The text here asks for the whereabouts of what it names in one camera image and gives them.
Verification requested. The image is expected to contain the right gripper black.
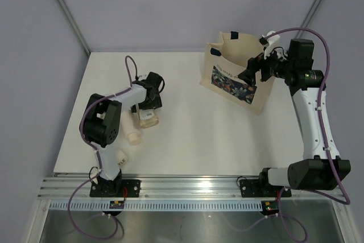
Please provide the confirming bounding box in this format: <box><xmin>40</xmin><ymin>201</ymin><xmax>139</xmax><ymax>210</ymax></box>
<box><xmin>238</xmin><ymin>43</ymin><xmax>293</xmax><ymax>88</ymax></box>

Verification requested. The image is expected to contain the clear amber liquid bottle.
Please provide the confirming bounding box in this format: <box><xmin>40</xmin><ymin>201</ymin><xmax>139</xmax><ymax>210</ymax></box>
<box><xmin>137</xmin><ymin>107</ymin><xmax>159</xmax><ymax>129</ymax></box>

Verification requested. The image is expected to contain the beige canvas tote bag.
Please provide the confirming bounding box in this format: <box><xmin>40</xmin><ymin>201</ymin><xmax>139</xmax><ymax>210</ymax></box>
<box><xmin>200</xmin><ymin>31</ymin><xmax>274</xmax><ymax>115</ymax></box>

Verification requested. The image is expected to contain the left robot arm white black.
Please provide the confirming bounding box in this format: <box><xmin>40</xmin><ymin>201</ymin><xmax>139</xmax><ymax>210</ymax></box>
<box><xmin>80</xmin><ymin>72</ymin><xmax>165</xmax><ymax>197</ymax></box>

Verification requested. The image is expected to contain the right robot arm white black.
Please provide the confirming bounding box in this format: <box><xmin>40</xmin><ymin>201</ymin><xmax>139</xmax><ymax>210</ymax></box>
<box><xmin>238</xmin><ymin>36</ymin><xmax>351</xmax><ymax>196</ymax></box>

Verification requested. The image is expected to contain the cream tube bottle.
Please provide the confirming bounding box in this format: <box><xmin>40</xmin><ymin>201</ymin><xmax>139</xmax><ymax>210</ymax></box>
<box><xmin>121</xmin><ymin>111</ymin><xmax>142</xmax><ymax>146</ymax></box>

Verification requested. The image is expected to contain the cream bottle with lettering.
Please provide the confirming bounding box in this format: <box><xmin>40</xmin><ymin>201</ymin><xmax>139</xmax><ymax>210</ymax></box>
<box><xmin>115</xmin><ymin>149</ymin><xmax>127</xmax><ymax>168</ymax></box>

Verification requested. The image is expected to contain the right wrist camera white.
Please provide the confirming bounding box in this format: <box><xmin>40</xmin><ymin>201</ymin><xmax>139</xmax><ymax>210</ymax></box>
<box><xmin>259</xmin><ymin>31</ymin><xmax>280</xmax><ymax>59</ymax></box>

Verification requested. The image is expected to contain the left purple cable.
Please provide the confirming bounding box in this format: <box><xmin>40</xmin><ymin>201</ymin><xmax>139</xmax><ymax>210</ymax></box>
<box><xmin>67</xmin><ymin>55</ymin><xmax>139</xmax><ymax>240</ymax></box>

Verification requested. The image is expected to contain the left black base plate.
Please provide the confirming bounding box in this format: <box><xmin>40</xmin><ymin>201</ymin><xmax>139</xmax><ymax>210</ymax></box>
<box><xmin>89</xmin><ymin>179</ymin><xmax>141</xmax><ymax>197</ymax></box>

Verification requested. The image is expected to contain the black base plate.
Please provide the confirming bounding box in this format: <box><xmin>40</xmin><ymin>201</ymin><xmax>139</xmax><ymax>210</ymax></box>
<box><xmin>236</xmin><ymin>176</ymin><xmax>282</xmax><ymax>198</ymax></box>
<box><xmin>89</xmin><ymin>179</ymin><xmax>141</xmax><ymax>197</ymax></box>

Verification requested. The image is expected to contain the aluminium mounting rail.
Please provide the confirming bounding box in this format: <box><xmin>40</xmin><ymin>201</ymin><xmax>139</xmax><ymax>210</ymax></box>
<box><xmin>36</xmin><ymin>176</ymin><xmax>347</xmax><ymax>200</ymax></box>

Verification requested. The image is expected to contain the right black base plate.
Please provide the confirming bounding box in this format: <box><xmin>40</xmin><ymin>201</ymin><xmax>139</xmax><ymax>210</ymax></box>
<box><xmin>236</xmin><ymin>176</ymin><xmax>282</xmax><ymax>198</ymax></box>

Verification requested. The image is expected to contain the white slotted cable duct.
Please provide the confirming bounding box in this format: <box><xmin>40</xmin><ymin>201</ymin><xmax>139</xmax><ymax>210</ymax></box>
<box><xmin>49</xmin><ymin>200</ymin><xmax>263</xmax><ymax>212</ymax></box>

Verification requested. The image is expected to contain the left aluminium frame post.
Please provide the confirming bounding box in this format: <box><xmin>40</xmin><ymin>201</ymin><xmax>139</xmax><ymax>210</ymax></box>
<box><xmin>55</xmin><ymin>0</ymin><xmax>91</xmax><ymax>57</ymax></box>

